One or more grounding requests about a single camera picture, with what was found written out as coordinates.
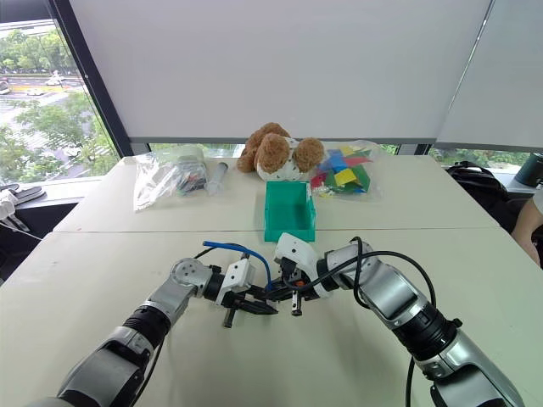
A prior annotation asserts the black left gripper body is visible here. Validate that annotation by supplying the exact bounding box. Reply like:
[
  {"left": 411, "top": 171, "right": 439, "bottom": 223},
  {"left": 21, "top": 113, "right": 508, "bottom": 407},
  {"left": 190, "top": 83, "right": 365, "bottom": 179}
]
[{"left": 220, "top": 289, "right": 255, "bottom": 330}]

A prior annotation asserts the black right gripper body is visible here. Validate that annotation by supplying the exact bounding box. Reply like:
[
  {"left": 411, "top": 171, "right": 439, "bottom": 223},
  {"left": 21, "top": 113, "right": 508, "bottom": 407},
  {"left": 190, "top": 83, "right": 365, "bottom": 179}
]
[{"left": 278, "top": 256, "right": 307, "bottom": 318}]

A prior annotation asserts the blue cable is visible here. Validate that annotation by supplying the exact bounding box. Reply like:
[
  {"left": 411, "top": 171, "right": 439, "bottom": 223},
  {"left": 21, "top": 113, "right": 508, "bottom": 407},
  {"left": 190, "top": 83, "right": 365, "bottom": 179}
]
[{"left": 202, "top": 240, "right": 275, "bottom": 293}]

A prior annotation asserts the green plastic bin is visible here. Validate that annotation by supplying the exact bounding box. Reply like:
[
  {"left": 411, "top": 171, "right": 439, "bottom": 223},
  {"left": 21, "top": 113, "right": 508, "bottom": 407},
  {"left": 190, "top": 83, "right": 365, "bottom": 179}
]
[{"left": 262, "top": 180, "right": 319, "bottom": 244}]

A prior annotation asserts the bag of coloured blocks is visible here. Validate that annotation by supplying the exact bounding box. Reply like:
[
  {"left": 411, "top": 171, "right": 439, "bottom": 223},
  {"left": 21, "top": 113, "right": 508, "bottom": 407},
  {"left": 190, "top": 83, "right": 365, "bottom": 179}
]
[{"left": 308, "top": 139, "right": 383, "bottom": 201}]

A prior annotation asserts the brown teddy bear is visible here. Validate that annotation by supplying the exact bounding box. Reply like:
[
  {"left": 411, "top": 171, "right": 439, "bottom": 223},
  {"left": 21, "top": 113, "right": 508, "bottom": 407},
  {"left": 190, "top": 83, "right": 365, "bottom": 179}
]
[{"left": 236, "top": 122, "right": 327, "bottom": 184}]

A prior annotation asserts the clear bag of small parts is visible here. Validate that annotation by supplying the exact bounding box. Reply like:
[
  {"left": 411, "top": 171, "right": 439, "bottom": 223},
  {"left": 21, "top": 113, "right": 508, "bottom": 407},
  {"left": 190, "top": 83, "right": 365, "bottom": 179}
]
[{"left": 132, "top": 145, "right": 210, "bottom": 213}]

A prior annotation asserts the black backpack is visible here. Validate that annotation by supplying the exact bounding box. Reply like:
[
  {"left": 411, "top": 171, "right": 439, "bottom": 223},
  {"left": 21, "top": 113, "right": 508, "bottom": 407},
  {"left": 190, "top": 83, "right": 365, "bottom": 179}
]
[{"left": 444, "top": 160, "right": 517, "bottom": 232}]

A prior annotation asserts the wide white roller blind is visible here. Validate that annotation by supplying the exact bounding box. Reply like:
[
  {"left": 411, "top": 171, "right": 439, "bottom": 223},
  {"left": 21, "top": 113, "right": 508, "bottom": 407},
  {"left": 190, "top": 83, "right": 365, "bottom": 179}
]
[{"left": 69, "top": 0, "right": 494, "bottom": 144}]

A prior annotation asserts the black slipper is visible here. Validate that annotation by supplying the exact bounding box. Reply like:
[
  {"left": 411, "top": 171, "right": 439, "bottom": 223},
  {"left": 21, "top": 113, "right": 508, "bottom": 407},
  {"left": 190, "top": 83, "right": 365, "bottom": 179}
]
[{"left": 0, "top": 183, "right": 47, "bottom": 205}]

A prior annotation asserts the seated person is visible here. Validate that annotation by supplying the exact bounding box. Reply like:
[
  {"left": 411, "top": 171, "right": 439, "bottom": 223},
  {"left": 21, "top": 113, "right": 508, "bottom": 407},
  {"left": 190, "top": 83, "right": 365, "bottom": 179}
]
[{"left": 510, "top": 198, "right": 543, "bottom": 269}]

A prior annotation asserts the white cloth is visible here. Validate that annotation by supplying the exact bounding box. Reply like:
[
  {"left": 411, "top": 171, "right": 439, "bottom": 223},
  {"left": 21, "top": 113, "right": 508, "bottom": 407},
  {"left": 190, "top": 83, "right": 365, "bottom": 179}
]
[{"left": 0, "top": 189, "right": 19, "bottom": 222}]

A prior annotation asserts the dark green cup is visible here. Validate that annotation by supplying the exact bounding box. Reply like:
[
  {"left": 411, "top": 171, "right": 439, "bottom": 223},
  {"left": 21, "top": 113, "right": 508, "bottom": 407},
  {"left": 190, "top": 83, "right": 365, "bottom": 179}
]
[{"left": 518, "top": 153, "right": 543, "bottom": 188}]

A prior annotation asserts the narrow white roller blind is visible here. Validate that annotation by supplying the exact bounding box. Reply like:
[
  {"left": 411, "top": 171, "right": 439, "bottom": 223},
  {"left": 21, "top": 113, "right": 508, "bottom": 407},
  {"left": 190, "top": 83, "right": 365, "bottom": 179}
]
[{"left": 435, "top": 0, "right": 543, "bottom": 150}]

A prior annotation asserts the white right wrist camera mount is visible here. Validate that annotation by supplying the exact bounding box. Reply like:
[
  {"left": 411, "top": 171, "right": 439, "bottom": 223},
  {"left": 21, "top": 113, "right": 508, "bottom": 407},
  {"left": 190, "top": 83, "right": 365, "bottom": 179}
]
[{"left": 274, "top": 231, "right": 328, "bottom": 300}]

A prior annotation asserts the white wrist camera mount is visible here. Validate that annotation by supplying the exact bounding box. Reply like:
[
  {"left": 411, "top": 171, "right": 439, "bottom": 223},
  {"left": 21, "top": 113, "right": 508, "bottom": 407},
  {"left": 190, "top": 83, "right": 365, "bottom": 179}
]
[
  {"left": 213, "top": 258, "right": 256, "bottom": 307},
  {"left": 274, "top": 231, "right": 328, "bottom": 300}
]

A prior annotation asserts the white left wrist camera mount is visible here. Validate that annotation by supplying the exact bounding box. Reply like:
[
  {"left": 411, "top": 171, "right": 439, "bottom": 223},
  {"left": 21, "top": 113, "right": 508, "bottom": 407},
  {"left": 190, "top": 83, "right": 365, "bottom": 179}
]
[{"left": 213, "top": 258, "right": 256, "bottom": 307}]

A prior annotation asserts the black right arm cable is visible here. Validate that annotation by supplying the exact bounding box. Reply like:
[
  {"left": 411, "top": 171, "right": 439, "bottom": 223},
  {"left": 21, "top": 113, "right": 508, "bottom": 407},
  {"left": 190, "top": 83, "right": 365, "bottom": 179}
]
[{"left": 284, "top": 236, "right": 438, "bottom": 407}]

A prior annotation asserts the black window frame post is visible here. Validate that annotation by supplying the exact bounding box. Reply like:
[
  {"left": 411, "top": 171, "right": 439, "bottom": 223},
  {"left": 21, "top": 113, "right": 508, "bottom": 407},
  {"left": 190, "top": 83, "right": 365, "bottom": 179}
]
[{"left": 48, "top": 0, "right": 150, "bottom": 159}]

